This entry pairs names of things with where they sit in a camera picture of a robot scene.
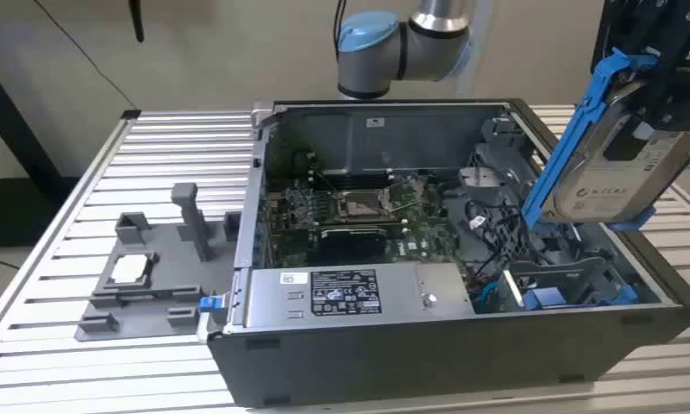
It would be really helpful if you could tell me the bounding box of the blue disk carrier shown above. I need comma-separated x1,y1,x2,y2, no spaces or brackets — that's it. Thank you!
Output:
521,282,639,311

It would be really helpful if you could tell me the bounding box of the hard disk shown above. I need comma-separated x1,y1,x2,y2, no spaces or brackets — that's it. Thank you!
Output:
520,47,690,236

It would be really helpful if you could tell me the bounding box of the green motherboard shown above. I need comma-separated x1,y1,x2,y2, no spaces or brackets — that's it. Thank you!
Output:
264,170,473,269

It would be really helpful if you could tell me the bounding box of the black graphics card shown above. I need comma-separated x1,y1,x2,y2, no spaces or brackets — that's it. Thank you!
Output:
319,226,391,260

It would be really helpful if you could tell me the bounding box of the CPU socket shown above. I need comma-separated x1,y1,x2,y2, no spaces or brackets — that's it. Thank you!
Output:
333,189,393,222

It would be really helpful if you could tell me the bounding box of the grey parts rack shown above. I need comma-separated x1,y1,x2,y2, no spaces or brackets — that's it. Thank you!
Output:
73,183,244,344

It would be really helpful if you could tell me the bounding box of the black hanging antenna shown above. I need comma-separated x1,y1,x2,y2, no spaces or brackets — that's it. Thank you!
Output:
128,0,148,43

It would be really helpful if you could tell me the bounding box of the black monitor stand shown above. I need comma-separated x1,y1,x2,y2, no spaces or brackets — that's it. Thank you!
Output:
0,47,81,249

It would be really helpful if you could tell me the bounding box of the black open PC case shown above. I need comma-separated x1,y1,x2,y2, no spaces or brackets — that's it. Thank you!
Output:
207,97,690,409

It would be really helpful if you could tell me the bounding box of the blue wire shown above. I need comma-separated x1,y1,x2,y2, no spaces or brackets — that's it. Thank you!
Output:
472,275,505,314

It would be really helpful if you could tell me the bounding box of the black wire with white label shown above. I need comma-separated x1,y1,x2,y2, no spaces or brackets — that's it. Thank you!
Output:
463,200,532,277

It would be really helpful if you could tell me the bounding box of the metal socket cover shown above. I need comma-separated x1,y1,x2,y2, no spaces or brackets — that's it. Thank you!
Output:
383,177,433,213

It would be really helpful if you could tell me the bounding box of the silver CPU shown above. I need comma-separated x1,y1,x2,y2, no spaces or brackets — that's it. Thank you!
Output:
109,254,152,285

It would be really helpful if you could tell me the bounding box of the grey metal drive bracket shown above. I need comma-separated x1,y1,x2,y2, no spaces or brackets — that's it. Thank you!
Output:
459,166,536,196

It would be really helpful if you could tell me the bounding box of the silver power supply unit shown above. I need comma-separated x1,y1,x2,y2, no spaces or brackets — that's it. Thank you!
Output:
239,260,476,329

